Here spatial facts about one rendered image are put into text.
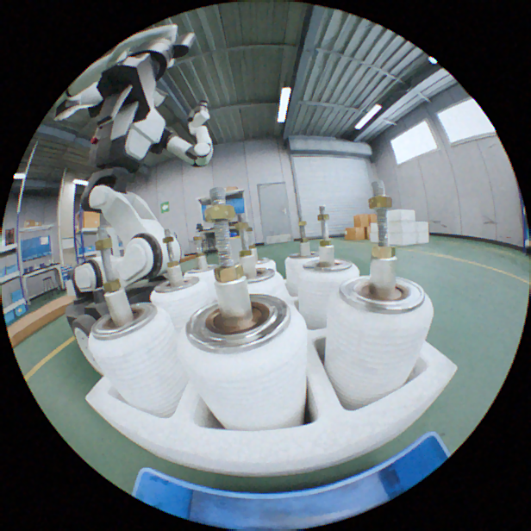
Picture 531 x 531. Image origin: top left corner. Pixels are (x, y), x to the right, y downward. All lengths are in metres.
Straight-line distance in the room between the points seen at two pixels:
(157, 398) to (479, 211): 5.22
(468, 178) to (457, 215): 1.09
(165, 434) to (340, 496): 0.24
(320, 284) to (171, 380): 0.19
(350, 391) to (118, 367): 0.19
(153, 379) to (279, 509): 0.25
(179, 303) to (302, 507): 0.35
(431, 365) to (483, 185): 5.03
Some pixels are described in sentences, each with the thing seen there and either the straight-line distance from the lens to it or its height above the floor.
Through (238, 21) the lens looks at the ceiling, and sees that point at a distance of 3.74.
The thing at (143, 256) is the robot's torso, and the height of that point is 0.31.
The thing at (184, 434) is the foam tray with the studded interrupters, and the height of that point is 0.18.
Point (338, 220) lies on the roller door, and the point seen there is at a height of 0.60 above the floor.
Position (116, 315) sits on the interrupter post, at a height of 0.26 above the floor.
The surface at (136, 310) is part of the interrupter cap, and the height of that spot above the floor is 0.25.
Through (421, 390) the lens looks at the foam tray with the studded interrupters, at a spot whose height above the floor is 0.18.
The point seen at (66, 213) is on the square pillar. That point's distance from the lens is 6.85.
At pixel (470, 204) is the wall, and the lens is 5.21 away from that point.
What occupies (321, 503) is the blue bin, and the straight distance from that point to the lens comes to 0.31.
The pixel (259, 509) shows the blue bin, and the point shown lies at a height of 0.00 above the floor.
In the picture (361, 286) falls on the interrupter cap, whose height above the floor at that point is 0.25.
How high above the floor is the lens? 0.31
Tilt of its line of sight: 11 degrees down
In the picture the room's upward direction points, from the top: 7 degrees counter-clockwise
